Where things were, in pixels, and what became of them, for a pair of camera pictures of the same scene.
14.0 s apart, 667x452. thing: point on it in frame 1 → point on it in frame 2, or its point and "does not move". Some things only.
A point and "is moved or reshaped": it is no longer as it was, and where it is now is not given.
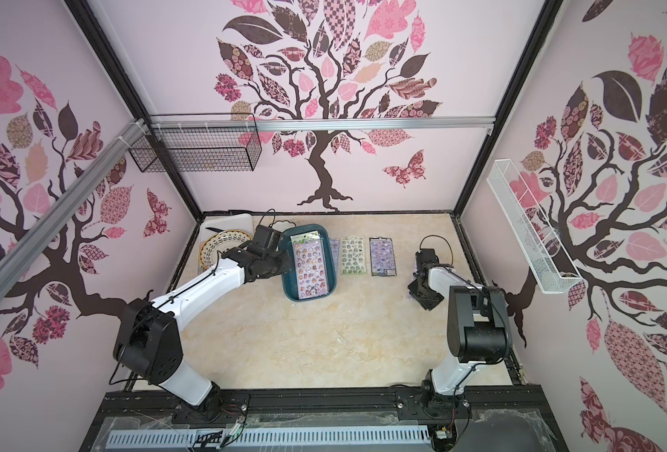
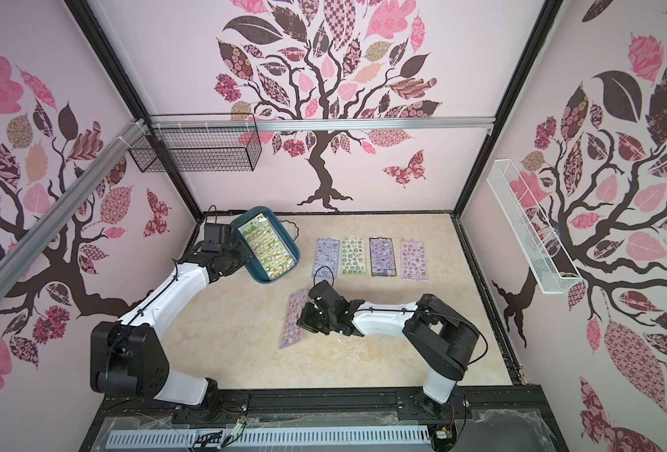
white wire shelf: [552, 268] does not move
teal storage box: [313, 271] is moved or reshaped
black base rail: [365, 420] does not move
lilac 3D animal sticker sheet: [309, 263] → [414, 260]
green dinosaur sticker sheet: [352, 255] does not move
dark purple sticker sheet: [382, 257] does not move
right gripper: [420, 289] → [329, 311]
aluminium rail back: [204, 124] does not move
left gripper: [284, 265] → [244, 256]
